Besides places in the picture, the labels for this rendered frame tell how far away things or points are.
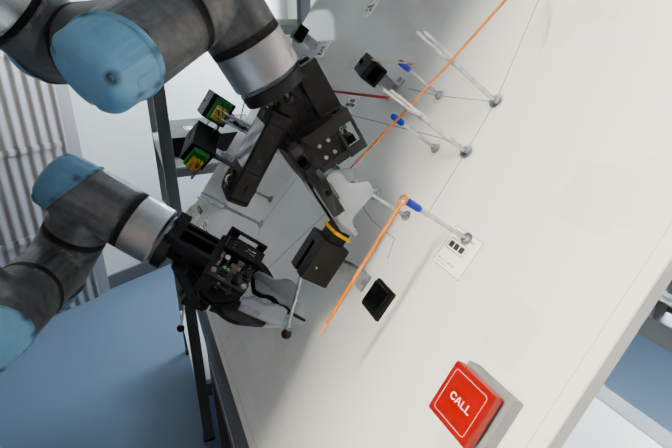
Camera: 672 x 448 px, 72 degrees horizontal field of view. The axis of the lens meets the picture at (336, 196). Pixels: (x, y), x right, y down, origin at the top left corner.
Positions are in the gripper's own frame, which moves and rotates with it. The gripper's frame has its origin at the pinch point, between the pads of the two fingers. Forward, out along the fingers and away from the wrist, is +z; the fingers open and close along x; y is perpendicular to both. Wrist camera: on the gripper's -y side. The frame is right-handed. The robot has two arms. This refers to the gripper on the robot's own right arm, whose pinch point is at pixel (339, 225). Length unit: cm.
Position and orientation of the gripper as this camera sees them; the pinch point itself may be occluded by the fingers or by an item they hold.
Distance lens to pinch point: 58.6
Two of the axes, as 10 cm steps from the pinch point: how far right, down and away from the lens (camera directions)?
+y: 8.0, -5.8, 1.2
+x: -3.8, -3.4, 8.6
